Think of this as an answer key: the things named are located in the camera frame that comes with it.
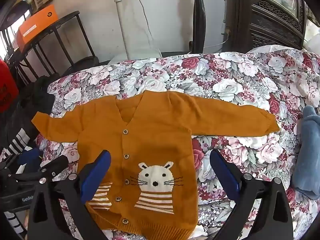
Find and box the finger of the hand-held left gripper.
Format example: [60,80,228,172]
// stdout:
[16,148,43,174]
[39,155,69,181]

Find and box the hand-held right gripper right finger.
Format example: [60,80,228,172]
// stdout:
[209,149,293,240]

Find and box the dark cloth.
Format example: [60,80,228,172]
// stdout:
[20,76,55,130]

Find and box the red cloth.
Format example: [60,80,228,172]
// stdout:
[0,59,19,113]

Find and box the black white striped cloth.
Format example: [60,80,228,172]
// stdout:
[2,128,34,157]

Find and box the carved dark wooden screen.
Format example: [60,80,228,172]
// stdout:
[225,0,310,52]

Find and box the dark wooden post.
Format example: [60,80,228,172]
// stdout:
[189,0,208,54]

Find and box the floral blanket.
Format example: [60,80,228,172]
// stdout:
[36,45,320,240]

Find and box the black metal rack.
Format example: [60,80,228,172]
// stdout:
[5,11,99,80]

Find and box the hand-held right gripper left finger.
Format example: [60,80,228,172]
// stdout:
[27,150,112,240]

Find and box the white plastic bag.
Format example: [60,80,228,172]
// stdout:
[246,44,304,54]

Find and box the orange knitted cat sweater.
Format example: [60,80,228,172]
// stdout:
[31,90,280,239]

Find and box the orange cardboard box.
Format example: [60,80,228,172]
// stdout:
[15,4,59,52]

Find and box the light blue fleece cloth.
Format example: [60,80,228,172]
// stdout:
[291,105,320,200]

